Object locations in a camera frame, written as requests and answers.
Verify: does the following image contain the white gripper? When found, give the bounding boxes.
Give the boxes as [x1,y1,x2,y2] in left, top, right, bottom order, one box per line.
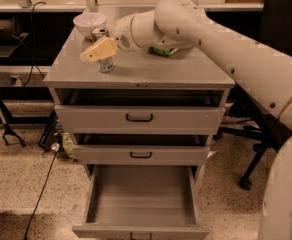
[80,14,134,62]

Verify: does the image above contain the silver redbull can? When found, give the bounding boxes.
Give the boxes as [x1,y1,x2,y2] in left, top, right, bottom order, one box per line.
[91,28,113,73]

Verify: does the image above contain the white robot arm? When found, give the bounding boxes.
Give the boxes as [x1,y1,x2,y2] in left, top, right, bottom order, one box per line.
[80,0,292,240]

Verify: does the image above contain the top grey drawer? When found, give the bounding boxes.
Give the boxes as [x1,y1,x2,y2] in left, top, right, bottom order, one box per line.
[55,89,224,135]

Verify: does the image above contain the grey drawer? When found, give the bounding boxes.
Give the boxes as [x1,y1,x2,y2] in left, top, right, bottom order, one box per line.
[73,134,210,165]
[72,165,209,240]
[55,89,224,135]

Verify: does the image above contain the grey drawer cabinet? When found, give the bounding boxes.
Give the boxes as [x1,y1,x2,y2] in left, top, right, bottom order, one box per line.
[43,5,236,240]

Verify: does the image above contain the middle grey drawer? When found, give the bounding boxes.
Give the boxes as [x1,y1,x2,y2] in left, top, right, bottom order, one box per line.
[73,134,210,165]

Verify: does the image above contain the bottom grey drawer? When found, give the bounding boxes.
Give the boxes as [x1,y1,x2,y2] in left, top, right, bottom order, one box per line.
[72,165,209,240]

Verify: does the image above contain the white bowl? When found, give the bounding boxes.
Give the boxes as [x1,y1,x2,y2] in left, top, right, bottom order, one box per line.
[73,12,106,39]

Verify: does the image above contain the green chip bag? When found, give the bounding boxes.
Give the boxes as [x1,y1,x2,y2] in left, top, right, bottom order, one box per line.
[148,47,178,57]

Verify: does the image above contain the green packet on floor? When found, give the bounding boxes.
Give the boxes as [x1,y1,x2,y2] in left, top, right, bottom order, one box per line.
[61,133,76,161]

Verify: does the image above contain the black metal stand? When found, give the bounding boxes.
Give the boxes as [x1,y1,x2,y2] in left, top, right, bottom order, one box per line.
[0,100,26,147]

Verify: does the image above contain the black office chair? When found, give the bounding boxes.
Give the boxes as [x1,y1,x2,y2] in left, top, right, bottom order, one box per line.
[209,0,292,190]

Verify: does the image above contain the black hanging cable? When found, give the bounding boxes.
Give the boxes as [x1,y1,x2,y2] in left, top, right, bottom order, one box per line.
[11,1,48,88]

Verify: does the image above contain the black floor cable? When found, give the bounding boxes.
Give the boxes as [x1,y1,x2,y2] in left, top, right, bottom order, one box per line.
[23,143,61,240]

